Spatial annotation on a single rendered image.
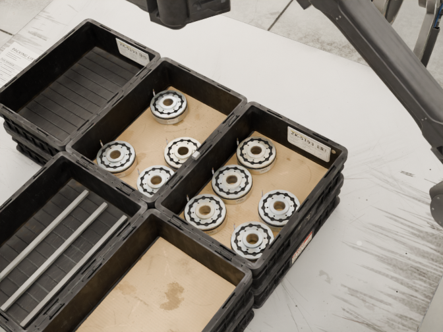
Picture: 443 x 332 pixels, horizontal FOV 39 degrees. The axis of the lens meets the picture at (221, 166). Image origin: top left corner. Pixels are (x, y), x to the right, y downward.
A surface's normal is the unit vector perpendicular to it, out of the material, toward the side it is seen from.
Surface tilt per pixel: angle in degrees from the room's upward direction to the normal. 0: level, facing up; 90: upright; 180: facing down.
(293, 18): 0
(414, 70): 38
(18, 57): 0
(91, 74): 0
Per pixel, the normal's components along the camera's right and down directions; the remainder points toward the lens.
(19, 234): -0.07, -0.59
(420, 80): 0.44, -0.18
